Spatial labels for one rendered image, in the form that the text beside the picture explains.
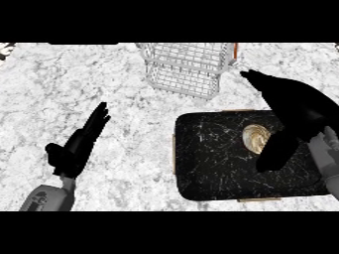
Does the black marble tray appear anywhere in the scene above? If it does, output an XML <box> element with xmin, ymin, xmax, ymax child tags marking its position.
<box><xmin>171</xmin><ymin>108</ymin><xmax>331</xmax><ymax>202</ymax></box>

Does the cream frosted cupcake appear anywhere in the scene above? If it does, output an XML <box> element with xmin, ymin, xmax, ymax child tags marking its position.
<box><xmin>242</xmin><ymin>123</ymin><xmax>273</xmax><ymax>156</ymax></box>

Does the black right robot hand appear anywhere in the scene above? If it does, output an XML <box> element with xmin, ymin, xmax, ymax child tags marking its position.
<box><xmin>239</xmin><ymin>68</ymin><xmax>339</xmax><ymax>174</ymax></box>

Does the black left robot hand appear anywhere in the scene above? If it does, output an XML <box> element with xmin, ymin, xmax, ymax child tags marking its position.
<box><xmin>44</xmin><ymin>101</ymin><xmax>112</xmax><ymax>180</ymax></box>

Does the white wire tiered basket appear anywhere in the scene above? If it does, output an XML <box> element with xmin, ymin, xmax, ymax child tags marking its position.
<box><xmin>134</xmin><ymin>43</ymin><xmax>241</xmax><ymax>100</ymax></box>

